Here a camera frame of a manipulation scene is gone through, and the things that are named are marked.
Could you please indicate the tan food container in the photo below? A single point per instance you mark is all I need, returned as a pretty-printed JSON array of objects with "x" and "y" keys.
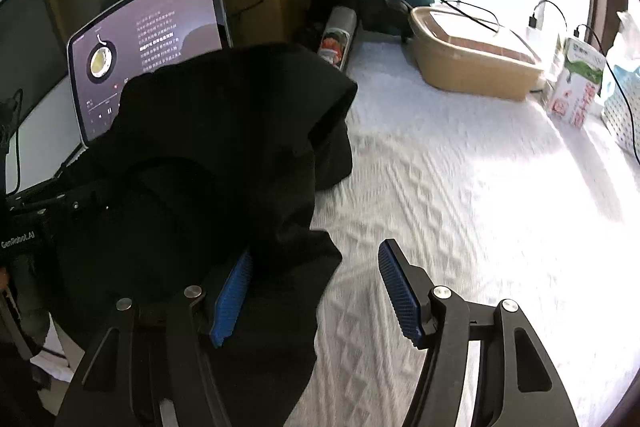
[{"x": 470, "y": 72}]

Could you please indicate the grey tablet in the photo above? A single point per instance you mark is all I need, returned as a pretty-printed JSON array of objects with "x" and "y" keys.
[{"x": 150, "y": 37}]

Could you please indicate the blue plastic pack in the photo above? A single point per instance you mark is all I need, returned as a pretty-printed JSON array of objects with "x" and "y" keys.
[{"x": 622, "y": 79}]

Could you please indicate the white crumpled plastic bag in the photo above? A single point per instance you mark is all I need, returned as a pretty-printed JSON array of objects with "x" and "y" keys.
[{"x": 627, "y": 42}]

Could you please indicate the white charger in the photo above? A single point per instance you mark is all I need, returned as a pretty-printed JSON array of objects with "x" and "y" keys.
[{"x": 534, "y": 39}]

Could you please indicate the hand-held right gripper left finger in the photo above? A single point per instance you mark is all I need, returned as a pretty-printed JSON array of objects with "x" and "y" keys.
[{"x": 231, "y": 297}]

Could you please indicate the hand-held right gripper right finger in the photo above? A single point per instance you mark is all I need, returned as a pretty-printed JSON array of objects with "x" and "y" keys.
[{"x": 400, "y": 292}]

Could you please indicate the cylindrical snack can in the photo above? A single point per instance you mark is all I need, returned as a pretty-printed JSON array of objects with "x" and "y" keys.
[{"x": 337, "y": 37}]

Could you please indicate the white perforated basket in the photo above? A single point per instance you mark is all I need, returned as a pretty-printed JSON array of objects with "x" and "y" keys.
[{"x": 625, "y": 122}]

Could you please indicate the black pants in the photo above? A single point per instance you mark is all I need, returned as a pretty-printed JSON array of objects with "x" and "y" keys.
[{"x": 210, "y": 147}]

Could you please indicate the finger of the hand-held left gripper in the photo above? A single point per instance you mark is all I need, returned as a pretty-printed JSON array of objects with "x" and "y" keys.
[{"x": 75, "y": 199}]

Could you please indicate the green white milk carton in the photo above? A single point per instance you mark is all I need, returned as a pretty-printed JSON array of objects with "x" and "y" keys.
[{"x": 575, "y": 92}]

